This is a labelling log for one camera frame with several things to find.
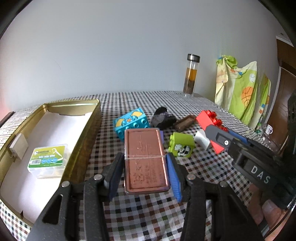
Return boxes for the black flat bar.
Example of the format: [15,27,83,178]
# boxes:
[0,111,15,128]

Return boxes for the copper rectangular tin case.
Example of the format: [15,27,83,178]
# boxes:
[125,128,170,195]

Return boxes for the gold metal tray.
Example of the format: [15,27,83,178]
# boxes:
[1,99,102,226]

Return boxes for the right hand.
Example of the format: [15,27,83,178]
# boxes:
[248,184,286,229]

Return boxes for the glass tea bottle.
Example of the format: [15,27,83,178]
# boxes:
[183,54,200,96]

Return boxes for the small white box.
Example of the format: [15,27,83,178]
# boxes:
[9,133,29,160]

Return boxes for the green patterned cloth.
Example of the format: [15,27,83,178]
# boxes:
[214,55,271,130]

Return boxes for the black grey hair claw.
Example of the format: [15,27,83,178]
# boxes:
[151,106,177,131]

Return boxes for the white mug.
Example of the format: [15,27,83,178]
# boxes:
[265,124,273,135]

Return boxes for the green dental floss box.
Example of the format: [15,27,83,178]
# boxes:
[27,145,68,179]

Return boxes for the white card box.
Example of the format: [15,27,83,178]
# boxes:
[194,129,211,150]

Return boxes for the checkered tablecloth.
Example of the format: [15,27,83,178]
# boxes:
[1,91,275,240]

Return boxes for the red toy brick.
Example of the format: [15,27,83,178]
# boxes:
[196,110,228,132]

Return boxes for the brown wooden comb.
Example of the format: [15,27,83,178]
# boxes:
[174,114,196,132]

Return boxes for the purple block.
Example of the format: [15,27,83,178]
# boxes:
[159,130,164,144]

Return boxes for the teal toy brick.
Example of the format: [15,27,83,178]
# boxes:
[113,108,150,141]

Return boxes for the green toy brick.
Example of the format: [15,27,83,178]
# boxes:
[168,132,195,158]

